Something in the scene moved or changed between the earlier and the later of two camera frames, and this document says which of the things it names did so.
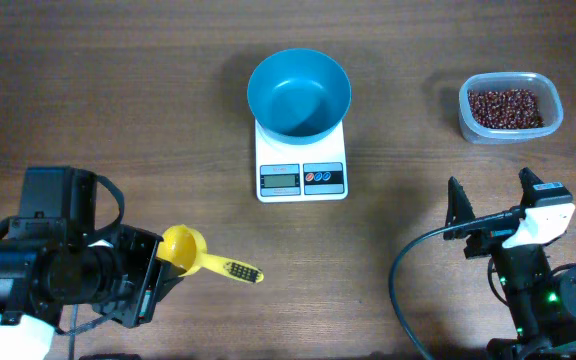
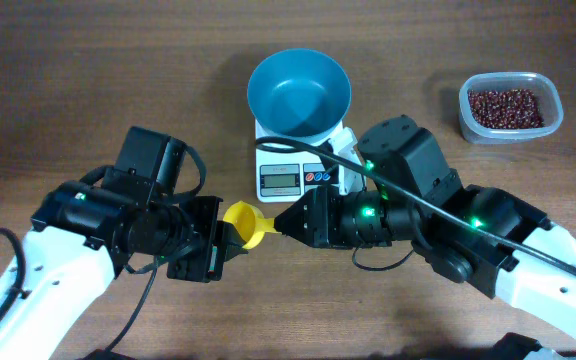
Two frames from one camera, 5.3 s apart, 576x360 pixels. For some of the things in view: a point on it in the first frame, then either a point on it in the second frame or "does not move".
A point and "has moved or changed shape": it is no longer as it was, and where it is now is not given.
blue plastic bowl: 299,96 does not move
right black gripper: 491,240 -> 318,217
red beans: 505,108 does not move
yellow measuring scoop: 185,248 has moved or changed shape
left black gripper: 144,278 -> 203,238
